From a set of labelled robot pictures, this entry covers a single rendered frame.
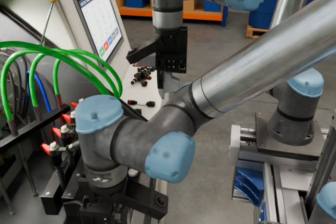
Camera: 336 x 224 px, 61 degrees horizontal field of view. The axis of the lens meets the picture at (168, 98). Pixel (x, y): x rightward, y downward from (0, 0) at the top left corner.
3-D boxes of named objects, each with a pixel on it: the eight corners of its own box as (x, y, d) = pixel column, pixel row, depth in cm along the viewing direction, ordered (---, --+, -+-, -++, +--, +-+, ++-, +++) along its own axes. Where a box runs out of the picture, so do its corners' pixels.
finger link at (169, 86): (178, 104, 80) (179, 74, 75) (157, 104, 80) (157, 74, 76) (179, 99, 83) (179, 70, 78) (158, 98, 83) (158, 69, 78)
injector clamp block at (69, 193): (81, 231, 89) (73, 197, 82) (50, 229, 90) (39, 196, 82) (108, 157, 119) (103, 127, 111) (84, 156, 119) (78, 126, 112)
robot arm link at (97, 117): (105, 124, 40) (59, 109, 43) (112, 180, 45) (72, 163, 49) (135, 98, 46) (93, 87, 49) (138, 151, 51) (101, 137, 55)
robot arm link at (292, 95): (298, 122, 87) (309, 83, 81) (266, 102, 98) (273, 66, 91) (323, 112, 92) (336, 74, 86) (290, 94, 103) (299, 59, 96)
